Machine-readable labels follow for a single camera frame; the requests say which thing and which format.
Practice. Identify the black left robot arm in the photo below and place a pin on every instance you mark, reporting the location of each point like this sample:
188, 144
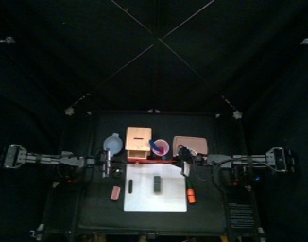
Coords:
47, 158

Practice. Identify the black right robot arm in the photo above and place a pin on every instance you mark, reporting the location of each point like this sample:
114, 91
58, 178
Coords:
254, 159

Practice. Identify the dark green sushi roll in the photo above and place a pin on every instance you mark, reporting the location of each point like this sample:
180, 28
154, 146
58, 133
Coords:
156, 184

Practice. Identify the white cutting board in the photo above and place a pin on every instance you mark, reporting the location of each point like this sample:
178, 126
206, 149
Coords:
154, 201

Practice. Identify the red plastic cup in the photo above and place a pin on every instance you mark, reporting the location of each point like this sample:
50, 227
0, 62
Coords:
162, 148

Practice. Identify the light blue plastic bowl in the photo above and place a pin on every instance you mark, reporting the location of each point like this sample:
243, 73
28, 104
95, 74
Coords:
112, 145

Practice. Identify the pink plastic tray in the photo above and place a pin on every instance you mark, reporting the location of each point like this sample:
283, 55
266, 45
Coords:
192, 143

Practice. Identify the thin red stick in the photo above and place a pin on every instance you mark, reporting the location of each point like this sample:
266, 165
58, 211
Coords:
152, 161

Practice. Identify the blue plastic utensil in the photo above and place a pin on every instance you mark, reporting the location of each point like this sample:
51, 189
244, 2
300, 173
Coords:
154, 146

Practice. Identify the wooden box with slot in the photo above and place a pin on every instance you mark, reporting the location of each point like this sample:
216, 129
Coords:
138, 138

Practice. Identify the orange toy carrot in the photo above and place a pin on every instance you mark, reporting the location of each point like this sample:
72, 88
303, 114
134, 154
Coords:
191, 196

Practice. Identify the pink oblong toy piece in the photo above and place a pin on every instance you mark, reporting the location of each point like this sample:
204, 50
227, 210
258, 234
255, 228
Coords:
115, 193

